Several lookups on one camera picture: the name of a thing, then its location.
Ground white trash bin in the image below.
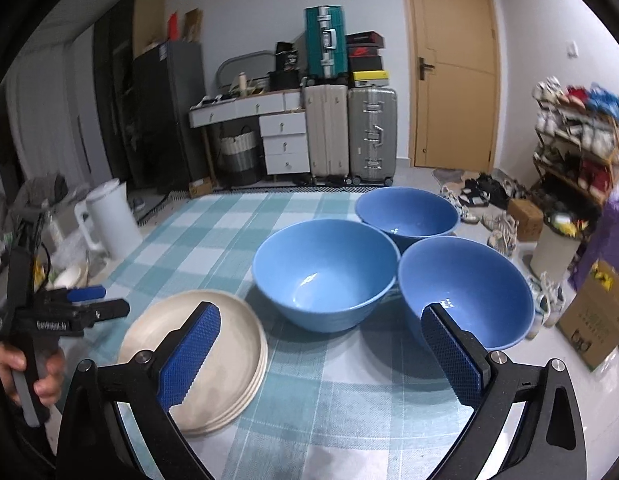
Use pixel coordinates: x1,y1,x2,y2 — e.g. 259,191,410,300
531,221,581,281

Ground shoe rack with shoes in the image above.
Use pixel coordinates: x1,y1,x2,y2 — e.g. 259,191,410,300
533,77,619,196

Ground white curtain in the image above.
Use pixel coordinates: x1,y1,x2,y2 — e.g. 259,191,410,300
9,45,92,191

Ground teal suitcase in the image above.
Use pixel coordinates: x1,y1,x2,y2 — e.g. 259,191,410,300
304,5,347,85

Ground flat cardboard sheet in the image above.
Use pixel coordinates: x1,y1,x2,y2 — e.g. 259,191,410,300
133,0,166,58

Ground black shelf unit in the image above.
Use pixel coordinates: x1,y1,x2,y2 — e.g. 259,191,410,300
93,0,140,186

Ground grey doormat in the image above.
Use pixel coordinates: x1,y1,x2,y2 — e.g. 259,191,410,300
432,167,473,184

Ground purple plastic bag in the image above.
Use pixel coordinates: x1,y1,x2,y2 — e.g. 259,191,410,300
569,187,619,291

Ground oval grey-framed mirror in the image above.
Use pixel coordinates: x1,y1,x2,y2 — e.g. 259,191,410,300
216,50,275,93

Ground scattered loose shoes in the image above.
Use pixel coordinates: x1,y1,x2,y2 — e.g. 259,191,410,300
439,172,565,341

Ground black storage box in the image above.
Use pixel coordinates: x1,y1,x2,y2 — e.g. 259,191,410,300
268,70,305,92

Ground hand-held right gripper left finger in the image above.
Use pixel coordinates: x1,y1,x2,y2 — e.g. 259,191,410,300
56,301,222,480

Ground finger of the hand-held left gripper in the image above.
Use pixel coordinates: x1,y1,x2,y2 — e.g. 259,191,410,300
82,299,131,328
44,285,108,307

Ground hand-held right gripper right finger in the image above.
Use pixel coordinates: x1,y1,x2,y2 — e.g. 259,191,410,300
421,302,587,480

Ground white electric kettle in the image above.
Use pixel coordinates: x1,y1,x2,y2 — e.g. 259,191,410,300
74,178,142,261

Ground woven basket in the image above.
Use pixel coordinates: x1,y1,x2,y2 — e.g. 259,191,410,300
219,127,260,186

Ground black bag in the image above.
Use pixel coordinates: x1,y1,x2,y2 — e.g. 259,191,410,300
275,41,297,72

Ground yellow shoe box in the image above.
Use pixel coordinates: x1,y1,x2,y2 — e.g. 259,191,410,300
350,70,390,88

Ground plain cardboard box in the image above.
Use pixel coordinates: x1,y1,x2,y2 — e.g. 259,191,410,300
507,199,545,242

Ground cream plate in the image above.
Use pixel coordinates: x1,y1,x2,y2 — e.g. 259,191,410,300
118,290,264,423
182,325,268,436
178,317,267,430

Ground dark grey refrigerator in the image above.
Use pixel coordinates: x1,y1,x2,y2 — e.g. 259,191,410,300
132,40,206,193

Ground wooden shoe rack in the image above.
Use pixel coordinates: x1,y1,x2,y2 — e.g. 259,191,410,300
532,95,619,206

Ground wooden door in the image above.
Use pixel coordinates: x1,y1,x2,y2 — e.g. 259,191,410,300
399,0,500,173

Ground brown cardboard box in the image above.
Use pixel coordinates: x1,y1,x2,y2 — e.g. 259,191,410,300
183,8,204,43

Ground large printed cardboard box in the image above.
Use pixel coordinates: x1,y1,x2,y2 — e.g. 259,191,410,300
557,259,619,372

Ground silver suitcase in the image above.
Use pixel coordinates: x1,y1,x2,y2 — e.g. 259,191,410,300
347,86,397,186

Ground white dresser with drawers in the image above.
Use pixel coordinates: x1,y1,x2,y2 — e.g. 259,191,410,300
189,89,310,186

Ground person's left hand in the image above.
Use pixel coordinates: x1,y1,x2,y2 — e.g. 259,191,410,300
0,345,66,409

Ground light blue bowl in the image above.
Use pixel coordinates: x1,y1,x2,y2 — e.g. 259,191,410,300
252,219,400,333

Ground beige suitcase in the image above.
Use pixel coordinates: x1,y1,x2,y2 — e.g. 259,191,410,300
303,84,350,185

